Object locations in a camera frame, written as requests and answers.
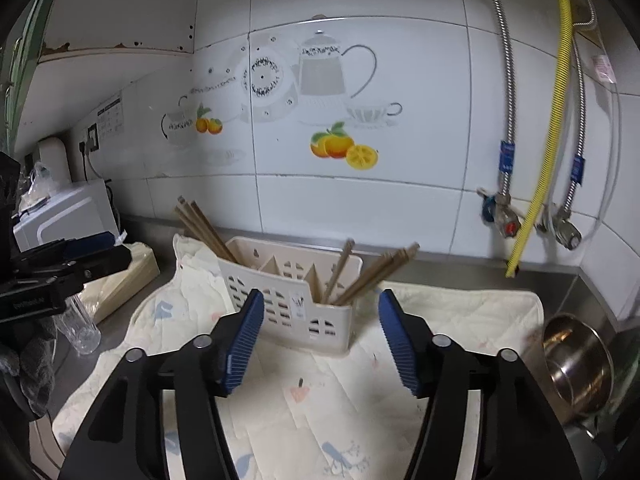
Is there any red handled water valve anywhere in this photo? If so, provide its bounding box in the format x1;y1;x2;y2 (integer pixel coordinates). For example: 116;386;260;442
476;188;521;238

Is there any beige plastic utensil holder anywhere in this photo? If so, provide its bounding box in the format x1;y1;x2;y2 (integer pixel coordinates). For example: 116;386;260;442
219;236;362;356

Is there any yellow gas hose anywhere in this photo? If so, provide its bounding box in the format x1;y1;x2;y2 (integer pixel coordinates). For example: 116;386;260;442
504;0;573;279

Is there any wall instruction label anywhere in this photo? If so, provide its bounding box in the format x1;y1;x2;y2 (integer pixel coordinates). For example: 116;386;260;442
96;94;124;139

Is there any steel angle valve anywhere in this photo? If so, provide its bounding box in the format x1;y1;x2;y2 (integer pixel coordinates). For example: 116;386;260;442
537;205;582;250

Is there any braided steel hose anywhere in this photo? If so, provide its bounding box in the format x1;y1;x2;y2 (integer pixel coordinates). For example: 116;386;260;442
472;0;518;201
560;34;587;216

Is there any stainless steel pot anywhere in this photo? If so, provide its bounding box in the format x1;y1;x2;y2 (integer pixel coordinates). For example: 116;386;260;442
524;313;614;425

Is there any braided steel hose left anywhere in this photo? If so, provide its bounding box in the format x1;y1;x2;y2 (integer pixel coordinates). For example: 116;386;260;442
472;0;518;201

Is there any braided steel hose right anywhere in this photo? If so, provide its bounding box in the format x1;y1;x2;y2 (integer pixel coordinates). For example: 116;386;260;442
560;34;587;216

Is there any grey gloved hand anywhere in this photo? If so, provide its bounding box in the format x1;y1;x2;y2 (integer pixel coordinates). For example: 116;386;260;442
1;316;56;419

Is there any white countertop appliance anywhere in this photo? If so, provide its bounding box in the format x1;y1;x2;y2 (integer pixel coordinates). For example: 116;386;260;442
13;138;119;252

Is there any clear glass mug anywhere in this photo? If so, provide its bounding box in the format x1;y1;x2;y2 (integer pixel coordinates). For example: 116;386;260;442
53;295;101;356

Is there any bagged beige napkin stack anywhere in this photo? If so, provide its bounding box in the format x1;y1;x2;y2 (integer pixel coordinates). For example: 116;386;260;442
79;242;160;324

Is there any wall power socket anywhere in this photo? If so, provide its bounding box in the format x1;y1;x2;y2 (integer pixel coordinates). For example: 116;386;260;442
86;122;100;153

